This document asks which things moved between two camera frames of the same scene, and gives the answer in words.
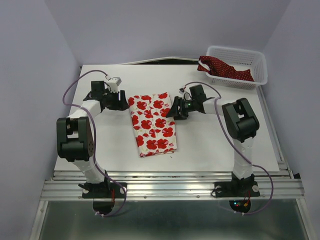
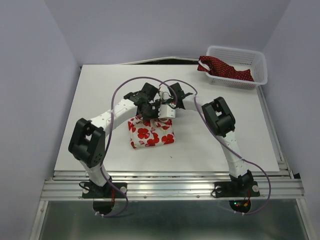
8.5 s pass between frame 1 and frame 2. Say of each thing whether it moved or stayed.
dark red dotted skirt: stayed
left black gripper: moved
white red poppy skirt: moved
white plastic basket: stayed
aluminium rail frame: stayed
